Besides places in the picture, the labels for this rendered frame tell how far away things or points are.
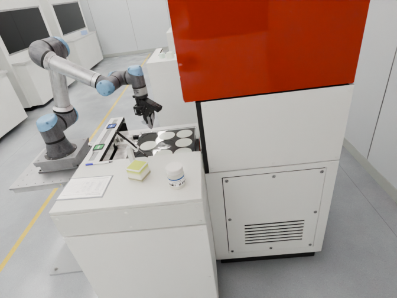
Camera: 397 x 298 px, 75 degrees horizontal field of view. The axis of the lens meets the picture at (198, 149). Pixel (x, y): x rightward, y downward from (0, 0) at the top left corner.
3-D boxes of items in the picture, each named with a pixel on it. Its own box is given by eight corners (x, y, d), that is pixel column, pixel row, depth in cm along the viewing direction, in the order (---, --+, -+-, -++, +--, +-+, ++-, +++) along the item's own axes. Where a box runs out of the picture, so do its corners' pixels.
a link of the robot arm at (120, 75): (101, 75, 134) (120, 74, 131) (111, 69, 143) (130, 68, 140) (106, 90, 138) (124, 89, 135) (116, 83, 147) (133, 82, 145)
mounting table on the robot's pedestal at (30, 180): (19, 206, 154) (7, 188, 147) (51, 163, 192) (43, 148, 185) (93, 196, 153) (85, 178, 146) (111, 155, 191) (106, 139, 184)
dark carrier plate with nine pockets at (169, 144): (194, 128, 166) (194, 127, 166) (194, 158, 137) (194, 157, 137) (142, 134, 168) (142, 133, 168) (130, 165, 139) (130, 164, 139)
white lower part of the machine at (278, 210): (285, 182, 246) (290, 101, 203) (320, 259, 176) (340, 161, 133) (211, 189, 250) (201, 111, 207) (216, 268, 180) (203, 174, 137)
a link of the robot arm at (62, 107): (49, 129, 162) (29, 37, 131) (64, 119, 174) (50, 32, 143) (67, 134, 161) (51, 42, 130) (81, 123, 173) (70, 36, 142)
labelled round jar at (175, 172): (186, 178, 112) (182, 160, 107) (185, 189, 106) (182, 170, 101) (169, 180, 112) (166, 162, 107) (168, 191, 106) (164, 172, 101)
